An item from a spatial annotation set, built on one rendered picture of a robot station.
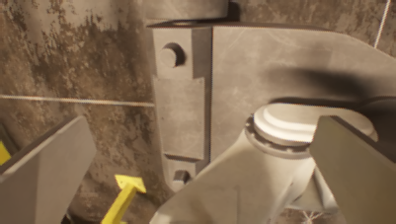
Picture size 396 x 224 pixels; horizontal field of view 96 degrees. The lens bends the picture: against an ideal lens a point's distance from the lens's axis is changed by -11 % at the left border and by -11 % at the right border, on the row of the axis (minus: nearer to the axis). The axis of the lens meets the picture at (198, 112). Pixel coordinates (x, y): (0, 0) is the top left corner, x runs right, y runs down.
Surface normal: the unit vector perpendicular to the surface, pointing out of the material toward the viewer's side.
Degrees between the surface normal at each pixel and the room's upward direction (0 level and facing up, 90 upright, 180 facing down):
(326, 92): 0
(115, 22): 0
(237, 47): 0
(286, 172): 90
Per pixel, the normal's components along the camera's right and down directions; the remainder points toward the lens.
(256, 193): -0.01, -0.87
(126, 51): -0.21, 0.48
